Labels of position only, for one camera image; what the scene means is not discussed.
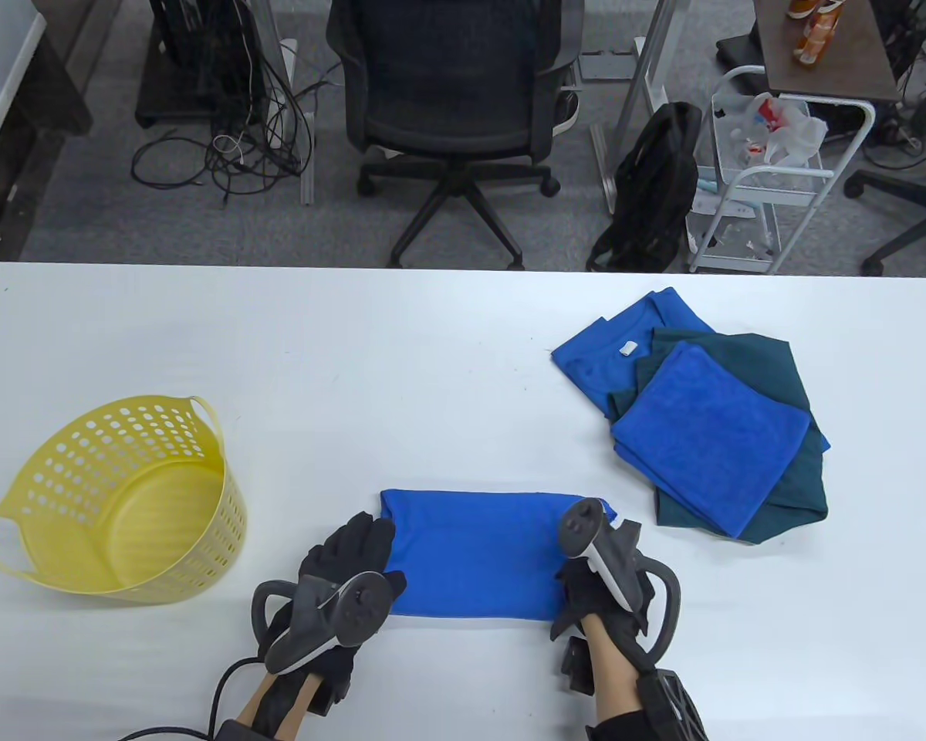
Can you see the person's right hand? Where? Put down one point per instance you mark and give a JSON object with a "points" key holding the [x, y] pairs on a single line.
{"points": [[579, 594]]}

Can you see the person's left hand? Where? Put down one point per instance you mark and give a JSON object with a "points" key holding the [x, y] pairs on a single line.
{"points": [[355, 548]]}

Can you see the blue towel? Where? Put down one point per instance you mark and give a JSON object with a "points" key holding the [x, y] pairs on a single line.
{"points": [[710, 432], [478, 556]]}

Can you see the yellow perforated laundry basket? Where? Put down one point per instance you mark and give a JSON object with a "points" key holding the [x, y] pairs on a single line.
{"points": [[162, 532]]}

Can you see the blue t-shirt clothes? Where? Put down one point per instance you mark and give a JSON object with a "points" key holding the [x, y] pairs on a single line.
{"points": [[594, 363]]}

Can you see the teal shorts clothes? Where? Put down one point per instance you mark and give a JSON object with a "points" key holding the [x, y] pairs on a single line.
{"points": [[787, 370]]}

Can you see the person's right forearm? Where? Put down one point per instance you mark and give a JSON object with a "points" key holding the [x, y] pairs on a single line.
{"points": [[610, 679]]}

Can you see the person's left forearm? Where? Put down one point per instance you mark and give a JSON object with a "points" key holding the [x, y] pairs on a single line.
{"points": [[274, 706]]}

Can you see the grey white handheld controller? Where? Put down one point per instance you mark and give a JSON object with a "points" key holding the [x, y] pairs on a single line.
{"points": [[339, 614], [613, 563]]}

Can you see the white desk leg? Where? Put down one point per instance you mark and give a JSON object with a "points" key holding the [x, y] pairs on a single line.
{"points": [[306, 154]]}

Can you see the black backpack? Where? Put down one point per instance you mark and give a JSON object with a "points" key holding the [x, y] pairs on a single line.
{"points": [[656, 193]]}

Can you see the black mesh office chair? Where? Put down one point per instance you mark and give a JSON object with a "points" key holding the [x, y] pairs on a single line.
{"points": [[447, 116]]}

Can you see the white metal utility cart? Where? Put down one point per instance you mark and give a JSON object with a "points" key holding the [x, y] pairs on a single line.
{"points": [[779, 193]]}

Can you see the black computer cabinet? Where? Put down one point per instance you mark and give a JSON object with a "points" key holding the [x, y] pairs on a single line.
{"points": [[193, 69]]}

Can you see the white plastic bag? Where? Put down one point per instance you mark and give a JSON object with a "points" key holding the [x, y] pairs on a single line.
{"points": [[787, 131]]}

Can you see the black swivel chair base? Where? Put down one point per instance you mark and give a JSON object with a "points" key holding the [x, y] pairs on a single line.
{"points": [[907, 201]]}

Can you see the silver metal desk leg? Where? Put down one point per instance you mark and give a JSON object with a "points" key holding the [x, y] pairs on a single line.
{"points": [[640, 85]]}

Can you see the grey desk foot plate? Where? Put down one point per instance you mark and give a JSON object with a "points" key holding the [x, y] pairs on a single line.
{"points": [[606, 65]]}

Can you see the dark wooden desk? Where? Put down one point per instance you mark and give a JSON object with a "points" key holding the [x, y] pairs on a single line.
{"points": [[38, 100]]}

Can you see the brown side table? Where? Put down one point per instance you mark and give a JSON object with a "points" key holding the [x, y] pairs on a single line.
{"points": [[849, 54]]}

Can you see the orange bottle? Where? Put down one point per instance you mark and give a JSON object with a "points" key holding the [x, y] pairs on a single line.
{"points": [[816, 35], [802, 8]]}

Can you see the black glove bracket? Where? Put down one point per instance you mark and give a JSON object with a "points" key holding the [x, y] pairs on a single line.
{"points": [[332, 695], [577, 668]]}

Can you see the black box wrist camera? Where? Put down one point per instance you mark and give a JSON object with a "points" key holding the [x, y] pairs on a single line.
{"points": [[247, 732]]}

